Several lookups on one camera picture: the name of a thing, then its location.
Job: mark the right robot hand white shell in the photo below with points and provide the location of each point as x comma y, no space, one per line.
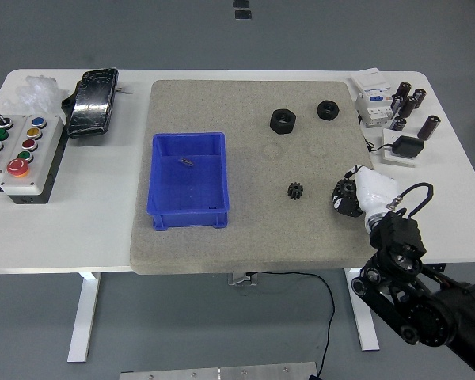
374,192

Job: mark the large black gear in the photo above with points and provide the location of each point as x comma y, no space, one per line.
342,187

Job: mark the small black gear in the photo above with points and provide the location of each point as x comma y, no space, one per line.
296,191

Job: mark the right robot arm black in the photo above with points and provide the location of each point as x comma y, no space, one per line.
400,233

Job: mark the small black hex nut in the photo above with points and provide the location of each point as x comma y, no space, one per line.
325,114

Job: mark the large black hex nut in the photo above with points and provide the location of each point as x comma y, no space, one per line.
281,126

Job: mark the blue plastic box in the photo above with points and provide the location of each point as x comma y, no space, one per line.
188,186

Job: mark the control box with emergency stop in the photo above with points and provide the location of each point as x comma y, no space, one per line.
39,166

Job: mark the white square panel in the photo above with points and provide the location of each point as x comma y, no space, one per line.
388,156

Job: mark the black square puck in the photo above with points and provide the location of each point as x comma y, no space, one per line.
408,146

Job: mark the dark cylindrical capacitor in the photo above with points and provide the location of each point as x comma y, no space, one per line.
396,105
403,90
419,98
398,124
428,127
408,107

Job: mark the white circuit breaker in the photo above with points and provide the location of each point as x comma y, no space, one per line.
374,99

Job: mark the grey-brown mat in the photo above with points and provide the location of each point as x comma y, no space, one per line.
261,229

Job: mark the white table leg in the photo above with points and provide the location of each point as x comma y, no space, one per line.
366,328
83,316

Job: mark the small metal pin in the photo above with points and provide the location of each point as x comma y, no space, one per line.
186,162

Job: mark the black floor plate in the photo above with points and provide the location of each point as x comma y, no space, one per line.
240,3
243,14

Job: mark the silver metal plate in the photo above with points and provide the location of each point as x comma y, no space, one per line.
217,374

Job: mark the black film-wrapped pedal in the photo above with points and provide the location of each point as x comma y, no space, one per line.
93,103

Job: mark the crumpled clear plastic bag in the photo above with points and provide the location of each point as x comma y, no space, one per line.
37,93

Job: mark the black table frame bar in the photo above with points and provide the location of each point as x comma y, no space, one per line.
438,266

